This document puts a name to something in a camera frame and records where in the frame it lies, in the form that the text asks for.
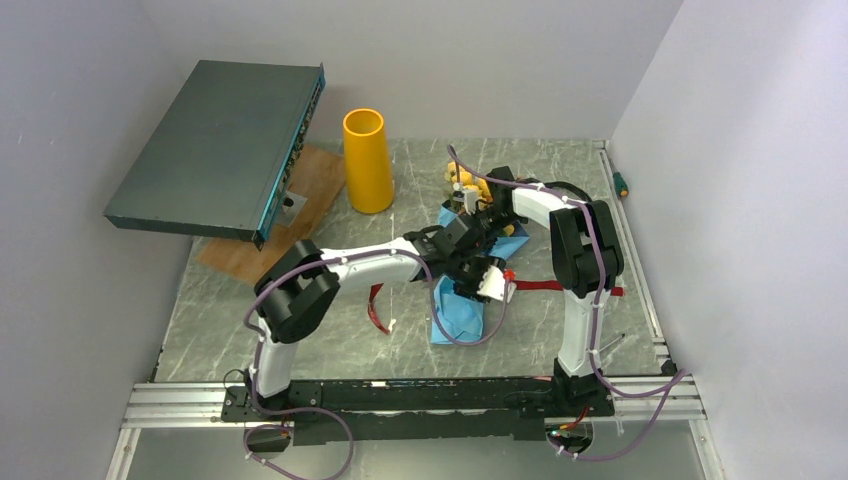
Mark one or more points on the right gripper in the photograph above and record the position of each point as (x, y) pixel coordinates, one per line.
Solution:
(491, 238)

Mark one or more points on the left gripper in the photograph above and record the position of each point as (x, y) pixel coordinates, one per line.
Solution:
(485, 262)

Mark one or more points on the artificial flower bunch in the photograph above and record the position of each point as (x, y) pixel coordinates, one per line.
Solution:
(457, 174)

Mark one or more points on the blue wrapping paper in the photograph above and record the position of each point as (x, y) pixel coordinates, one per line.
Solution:
(463, 318)

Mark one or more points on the red ribbon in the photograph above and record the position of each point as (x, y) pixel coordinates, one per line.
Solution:
(519, 284)

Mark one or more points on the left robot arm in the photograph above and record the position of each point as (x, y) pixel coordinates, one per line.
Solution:
(294, 295)

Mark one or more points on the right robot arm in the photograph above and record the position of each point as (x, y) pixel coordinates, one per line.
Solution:
(586, 259)

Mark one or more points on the yellow vase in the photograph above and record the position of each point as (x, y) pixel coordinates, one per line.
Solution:
(369, 178)

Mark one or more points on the wooden board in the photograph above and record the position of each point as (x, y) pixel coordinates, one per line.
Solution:
(319, 176)

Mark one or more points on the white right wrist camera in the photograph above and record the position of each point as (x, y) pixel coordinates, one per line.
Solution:
(465, 198)

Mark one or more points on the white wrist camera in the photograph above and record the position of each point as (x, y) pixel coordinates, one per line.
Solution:
(496, 282)
(465, 198)

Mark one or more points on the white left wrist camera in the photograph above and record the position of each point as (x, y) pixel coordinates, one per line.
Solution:
(496, 282)

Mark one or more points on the green handled screwdriver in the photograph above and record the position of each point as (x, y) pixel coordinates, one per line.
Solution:
(619, 182)

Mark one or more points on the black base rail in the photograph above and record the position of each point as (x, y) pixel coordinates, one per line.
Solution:
(426, 408)

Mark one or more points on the metal switch stand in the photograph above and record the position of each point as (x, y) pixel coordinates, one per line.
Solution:
(290, 207)

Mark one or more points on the grey network switch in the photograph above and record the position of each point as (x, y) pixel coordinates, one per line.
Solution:
(219, 162)

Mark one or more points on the aluminium frame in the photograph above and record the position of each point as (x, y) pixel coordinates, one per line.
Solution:
(199, 405)

